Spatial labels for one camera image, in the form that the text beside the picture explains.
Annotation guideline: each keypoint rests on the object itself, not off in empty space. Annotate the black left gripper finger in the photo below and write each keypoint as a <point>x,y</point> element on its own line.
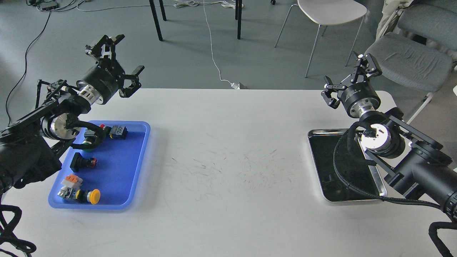
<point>126,92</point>
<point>104,49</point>

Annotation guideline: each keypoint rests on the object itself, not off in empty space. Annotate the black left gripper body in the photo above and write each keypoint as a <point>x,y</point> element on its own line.
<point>101,82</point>

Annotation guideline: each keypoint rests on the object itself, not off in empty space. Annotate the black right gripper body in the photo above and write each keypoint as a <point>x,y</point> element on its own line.
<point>360,98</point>

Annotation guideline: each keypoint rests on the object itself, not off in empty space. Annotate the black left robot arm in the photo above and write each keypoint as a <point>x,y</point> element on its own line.
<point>31,147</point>

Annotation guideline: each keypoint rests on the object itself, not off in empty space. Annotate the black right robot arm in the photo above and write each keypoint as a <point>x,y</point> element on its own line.
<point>416,167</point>

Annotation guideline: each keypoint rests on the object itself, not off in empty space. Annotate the grey upholstered chair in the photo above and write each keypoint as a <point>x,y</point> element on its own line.
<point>411,64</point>

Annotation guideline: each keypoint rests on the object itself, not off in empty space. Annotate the black table leg left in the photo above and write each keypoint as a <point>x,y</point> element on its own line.
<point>156,18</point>

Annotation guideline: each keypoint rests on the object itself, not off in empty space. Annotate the black table leg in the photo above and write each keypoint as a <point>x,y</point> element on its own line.
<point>156,18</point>
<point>238,16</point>

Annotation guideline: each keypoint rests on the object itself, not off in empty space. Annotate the grey chair in corner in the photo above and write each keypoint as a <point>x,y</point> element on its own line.
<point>434,20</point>

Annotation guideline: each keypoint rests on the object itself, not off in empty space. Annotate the white plastic chair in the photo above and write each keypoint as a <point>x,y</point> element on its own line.
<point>328,13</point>

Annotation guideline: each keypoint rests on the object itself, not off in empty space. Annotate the blue plastic tray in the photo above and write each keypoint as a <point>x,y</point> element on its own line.
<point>116,173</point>

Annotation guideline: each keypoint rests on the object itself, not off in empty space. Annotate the silver metal tray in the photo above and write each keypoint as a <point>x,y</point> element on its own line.
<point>329,150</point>

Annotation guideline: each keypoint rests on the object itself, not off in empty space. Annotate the orange grey contact block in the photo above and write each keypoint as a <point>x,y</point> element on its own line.
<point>72,181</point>

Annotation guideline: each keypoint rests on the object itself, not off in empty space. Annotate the yellow mushroom push button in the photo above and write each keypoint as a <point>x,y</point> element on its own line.
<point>79,195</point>

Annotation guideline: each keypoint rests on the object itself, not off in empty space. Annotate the black table leg right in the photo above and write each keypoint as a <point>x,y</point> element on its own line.
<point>238,16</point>

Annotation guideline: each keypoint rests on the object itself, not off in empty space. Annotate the red push button switch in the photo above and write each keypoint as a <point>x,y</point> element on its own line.
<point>117,132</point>

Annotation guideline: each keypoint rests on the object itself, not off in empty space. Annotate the green push button switch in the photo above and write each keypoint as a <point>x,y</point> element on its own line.
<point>90,138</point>

